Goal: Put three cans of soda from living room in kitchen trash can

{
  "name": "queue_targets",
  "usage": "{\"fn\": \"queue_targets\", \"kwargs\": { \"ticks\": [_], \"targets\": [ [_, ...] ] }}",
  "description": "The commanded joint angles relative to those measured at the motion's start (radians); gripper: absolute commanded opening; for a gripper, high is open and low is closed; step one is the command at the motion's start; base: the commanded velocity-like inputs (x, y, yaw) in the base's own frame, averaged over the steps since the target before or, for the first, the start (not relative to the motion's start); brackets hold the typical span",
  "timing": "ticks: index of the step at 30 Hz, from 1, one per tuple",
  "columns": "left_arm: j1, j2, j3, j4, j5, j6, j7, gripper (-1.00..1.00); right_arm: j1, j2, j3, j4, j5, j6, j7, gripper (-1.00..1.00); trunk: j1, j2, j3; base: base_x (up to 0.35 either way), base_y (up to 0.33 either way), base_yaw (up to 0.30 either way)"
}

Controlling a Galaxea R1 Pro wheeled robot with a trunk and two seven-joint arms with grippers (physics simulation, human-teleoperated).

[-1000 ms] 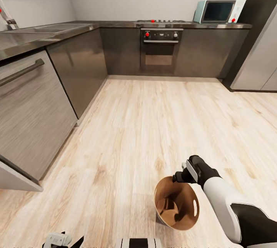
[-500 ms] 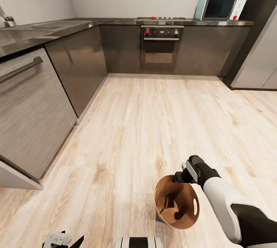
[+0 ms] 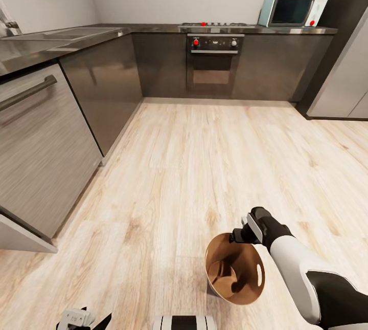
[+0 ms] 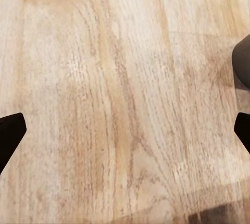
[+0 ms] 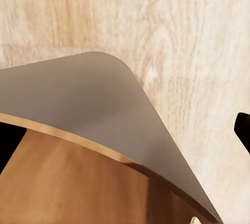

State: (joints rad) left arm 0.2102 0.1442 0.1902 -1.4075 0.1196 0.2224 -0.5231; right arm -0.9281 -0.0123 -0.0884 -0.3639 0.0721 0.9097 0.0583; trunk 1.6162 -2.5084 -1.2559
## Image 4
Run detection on trash can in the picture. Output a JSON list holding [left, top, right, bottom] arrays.
[[232, 34, 250, 89]]

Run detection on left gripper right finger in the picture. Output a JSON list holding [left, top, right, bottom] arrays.
[[234, 112, 250, 153]]

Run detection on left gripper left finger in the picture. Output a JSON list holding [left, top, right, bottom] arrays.
[[0, 113, 27, 174]]

